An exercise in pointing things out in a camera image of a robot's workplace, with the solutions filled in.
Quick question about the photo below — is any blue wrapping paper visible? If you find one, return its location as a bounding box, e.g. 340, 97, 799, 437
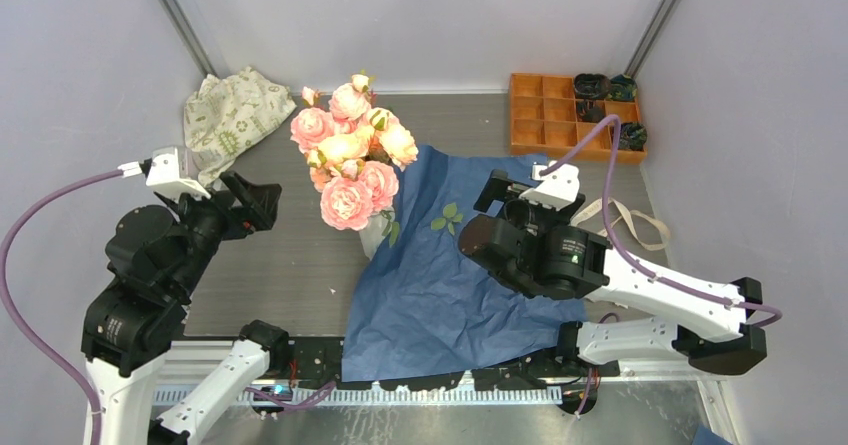
342, 145, 588, 382

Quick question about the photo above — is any patterned cream cloth bag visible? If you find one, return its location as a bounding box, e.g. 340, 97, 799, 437
183, 66, 296, 186

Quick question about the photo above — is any beige printed ribbon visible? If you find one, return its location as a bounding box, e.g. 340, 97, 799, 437
571, 198, 671, 252

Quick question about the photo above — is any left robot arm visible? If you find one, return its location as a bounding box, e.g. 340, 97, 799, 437
81, 172, 293, 444

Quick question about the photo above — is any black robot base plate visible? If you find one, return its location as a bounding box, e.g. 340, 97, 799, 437
261, 337, 589, 392

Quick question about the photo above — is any white ribbed vase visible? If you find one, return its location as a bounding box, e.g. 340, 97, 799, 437
359, 208, 400, 260

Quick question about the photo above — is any metal corner rail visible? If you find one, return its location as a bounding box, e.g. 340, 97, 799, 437
158, 0, 217, 76
624, 0, 681, 78

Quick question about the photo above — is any purple cable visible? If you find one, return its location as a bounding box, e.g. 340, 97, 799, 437
539, 114, 784, 420
0, 168, 336, 445

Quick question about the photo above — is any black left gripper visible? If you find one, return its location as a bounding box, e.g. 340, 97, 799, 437
162, 167, 281, 294

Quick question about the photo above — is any pink flower bouquet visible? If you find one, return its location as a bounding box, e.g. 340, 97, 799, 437
314, 160, 400, 238

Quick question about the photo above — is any wooden compartment tray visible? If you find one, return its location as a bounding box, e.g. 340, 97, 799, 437
509, 73, 647, 164

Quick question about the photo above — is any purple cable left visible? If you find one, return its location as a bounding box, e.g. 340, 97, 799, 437
0, 168, 336, 445

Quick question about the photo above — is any metal corner rail right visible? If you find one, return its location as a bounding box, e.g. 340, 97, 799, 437
624, 0, 681, 78

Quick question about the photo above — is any pink flower stem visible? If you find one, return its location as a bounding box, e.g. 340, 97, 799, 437
290, 87, 336, 154
365, 108, 419, 170
329, 73, 373, 121

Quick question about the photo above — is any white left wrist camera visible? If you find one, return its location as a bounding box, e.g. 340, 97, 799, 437
118, 146, 211, 202

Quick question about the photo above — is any dark rolled fabric item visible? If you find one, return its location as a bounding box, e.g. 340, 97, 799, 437
576, 100, 607, 123
573, 73, 611, 100
607, 74, 638, 102
610, 122, 648, 152

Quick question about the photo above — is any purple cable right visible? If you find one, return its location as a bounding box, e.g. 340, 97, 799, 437
539, 114, 784, 420

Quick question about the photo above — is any metal corner rail left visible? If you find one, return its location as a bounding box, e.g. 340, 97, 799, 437
158, 0, 217, 76

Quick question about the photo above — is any fallen green leaf sprig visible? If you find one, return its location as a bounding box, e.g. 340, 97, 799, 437
430, 202, 464, 236

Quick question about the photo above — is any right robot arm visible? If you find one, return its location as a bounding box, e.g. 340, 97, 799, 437
458, 165, 767, 376

